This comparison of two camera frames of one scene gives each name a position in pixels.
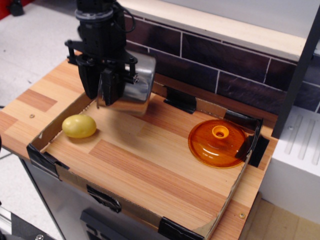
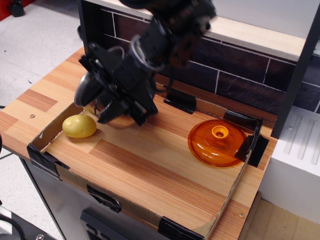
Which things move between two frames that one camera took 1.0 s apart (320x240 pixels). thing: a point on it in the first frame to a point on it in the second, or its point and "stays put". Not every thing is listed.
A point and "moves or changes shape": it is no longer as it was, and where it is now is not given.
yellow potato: (79, 126) stays put
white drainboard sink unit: (293, 180) stays put
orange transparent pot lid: (218, 143) stays put
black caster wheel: (16, 8) stays put
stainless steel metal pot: (138, 97) moves or changes shape
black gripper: (103, 41) to (125, 77)
